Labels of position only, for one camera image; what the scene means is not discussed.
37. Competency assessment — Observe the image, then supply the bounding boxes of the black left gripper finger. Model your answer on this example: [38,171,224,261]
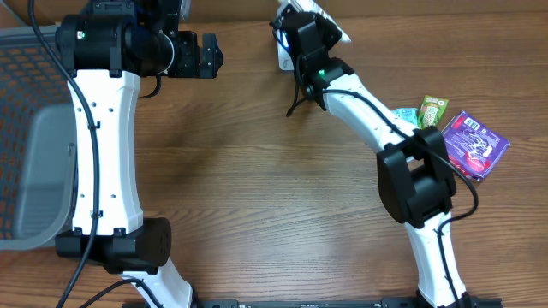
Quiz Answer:
[200,61,223,79]
[201,33,223,60]

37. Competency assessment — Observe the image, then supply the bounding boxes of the white tube with gold cap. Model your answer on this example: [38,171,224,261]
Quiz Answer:
[276,0,352,43]

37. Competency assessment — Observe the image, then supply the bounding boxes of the teal snack packet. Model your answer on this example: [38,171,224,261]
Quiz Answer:
[392,108,420,127]

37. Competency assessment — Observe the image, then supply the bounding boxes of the green yellow snack packet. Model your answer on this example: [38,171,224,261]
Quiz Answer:
[418,95,449,129]

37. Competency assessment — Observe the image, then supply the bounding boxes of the purple Carefree package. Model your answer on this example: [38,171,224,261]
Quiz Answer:
[442,110,510,181]

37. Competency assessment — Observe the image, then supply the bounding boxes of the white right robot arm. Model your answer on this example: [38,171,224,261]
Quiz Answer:
[271,5,470,307]

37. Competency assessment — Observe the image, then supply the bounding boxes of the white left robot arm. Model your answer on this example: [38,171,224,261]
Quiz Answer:
[55,0,223,307]

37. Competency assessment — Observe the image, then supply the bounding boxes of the white barcode scanner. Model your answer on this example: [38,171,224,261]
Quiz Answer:
[275,30,294,71]

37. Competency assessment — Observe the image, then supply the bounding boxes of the grey plastic mesh basket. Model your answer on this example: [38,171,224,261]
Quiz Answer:
[1,27,77,251]

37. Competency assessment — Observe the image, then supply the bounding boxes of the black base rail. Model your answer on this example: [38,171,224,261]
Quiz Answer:
[122,297,504,308]

